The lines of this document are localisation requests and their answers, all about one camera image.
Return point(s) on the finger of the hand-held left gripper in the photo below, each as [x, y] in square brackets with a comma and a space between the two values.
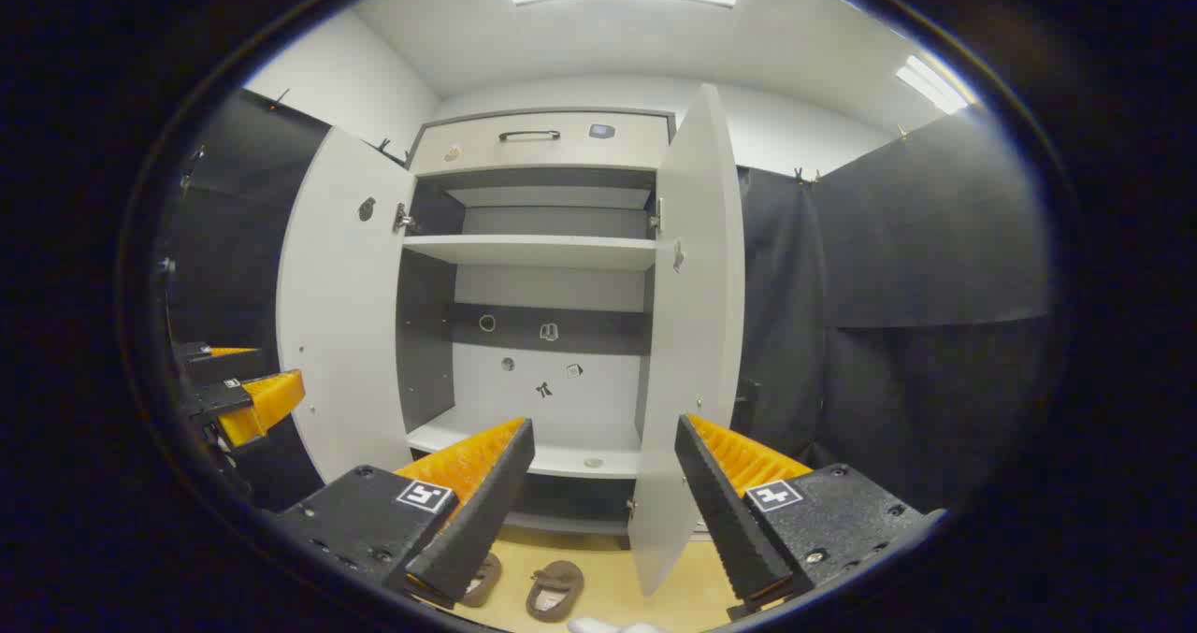
[224, 364]
[252, 404]

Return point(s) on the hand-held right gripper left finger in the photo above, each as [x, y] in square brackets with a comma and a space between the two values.
[486, 511]

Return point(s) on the person's white shoe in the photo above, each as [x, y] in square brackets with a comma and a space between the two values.
[617, 626]

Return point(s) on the white cabinet drawer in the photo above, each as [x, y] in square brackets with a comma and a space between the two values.
[561, 154]

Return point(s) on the white shoe cabinet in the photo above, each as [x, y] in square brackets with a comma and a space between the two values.
[552, 390]

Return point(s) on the metal door hinge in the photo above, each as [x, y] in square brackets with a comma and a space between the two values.
[404, 219]
[655, 214]

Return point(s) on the brown fuzzy shoe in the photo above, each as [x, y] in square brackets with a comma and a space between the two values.
[555, 591]
[484, 582]

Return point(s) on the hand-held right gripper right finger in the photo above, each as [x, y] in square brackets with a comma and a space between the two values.
[725, 521]

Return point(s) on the white cabinet shelf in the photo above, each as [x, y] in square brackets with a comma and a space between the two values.
[533, 251]

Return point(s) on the black backdrop cloth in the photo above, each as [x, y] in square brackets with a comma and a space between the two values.
[916, 334]
[243, 240]

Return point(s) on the white shoe cabinet door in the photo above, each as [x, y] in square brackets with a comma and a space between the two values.
[341, 315]
[697, 334]

